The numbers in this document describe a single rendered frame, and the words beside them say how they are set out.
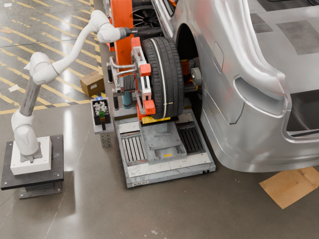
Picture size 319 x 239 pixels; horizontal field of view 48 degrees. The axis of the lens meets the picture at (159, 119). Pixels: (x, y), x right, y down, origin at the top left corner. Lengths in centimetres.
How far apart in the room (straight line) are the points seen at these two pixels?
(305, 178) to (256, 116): 166
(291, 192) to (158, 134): 130
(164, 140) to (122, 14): 118
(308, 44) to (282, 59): 30
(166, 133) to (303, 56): 136
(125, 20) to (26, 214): 184
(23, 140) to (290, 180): 235
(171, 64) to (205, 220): 134
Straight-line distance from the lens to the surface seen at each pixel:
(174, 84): 273
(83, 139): 376
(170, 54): 277
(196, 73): 300
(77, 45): 278
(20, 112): 318
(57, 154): 330
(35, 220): 333
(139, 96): 323
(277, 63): 311
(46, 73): 276
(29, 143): 307
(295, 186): 355
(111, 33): 272
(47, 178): 316
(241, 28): 212
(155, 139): 338
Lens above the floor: 278
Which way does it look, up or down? 46 degrees down
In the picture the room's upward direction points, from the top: straight up
